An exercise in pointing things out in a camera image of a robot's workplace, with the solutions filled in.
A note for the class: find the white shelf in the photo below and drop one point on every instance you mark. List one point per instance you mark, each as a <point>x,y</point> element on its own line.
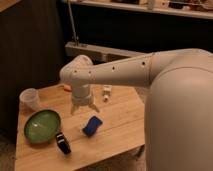
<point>202,9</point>

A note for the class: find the grey metal rail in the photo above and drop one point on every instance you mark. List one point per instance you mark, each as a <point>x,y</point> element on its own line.
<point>98,53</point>

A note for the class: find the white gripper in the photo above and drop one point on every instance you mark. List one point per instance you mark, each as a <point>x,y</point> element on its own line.
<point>82,96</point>

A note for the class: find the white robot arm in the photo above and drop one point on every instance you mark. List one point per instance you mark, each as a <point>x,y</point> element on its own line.
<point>178,109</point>

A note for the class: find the orange object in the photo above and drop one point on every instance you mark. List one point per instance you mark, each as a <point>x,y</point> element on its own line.
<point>67,88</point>

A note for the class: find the green bowl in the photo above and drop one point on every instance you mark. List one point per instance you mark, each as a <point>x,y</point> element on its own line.
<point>42,126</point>

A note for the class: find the black eraser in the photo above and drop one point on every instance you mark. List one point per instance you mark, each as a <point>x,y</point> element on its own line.
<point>62,143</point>

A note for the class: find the clear plastic cup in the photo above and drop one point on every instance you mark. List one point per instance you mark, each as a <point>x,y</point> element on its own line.
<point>30,98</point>

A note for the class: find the metal pole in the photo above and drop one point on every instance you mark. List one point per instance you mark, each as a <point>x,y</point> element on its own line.
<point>75,37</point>

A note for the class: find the small white bottle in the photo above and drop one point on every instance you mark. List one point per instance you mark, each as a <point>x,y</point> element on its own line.
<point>106,92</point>

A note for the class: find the blue sponge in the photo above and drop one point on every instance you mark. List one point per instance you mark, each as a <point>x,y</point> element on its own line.
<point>92,126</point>

